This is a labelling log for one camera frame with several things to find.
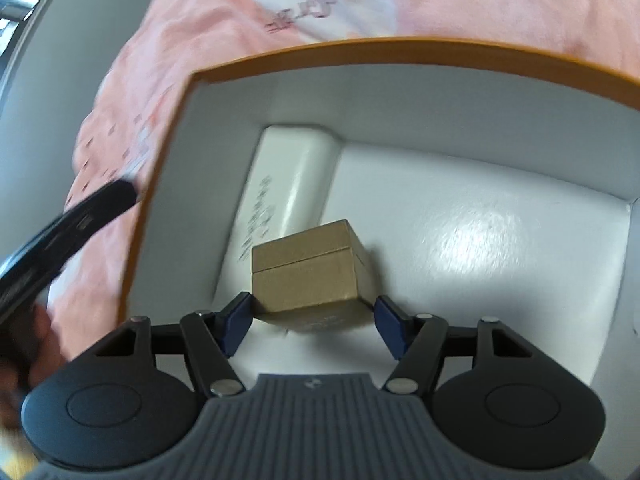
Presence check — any small gold box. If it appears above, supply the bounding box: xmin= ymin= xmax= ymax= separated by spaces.
xmin=252 ymin=219 xmax=378 ymax=333

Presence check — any orange cardboard box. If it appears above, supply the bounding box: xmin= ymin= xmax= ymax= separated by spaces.
xmin=117 ymin=37 xmax=640 ymax=391

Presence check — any person's left hand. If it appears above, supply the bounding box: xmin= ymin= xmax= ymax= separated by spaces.
xmin=0 ymin=303 xmax=74 ymax=430

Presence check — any white glasses case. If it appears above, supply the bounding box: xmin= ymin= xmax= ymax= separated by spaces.
xmin=214 ymin=125 xmax=342 ymax=308

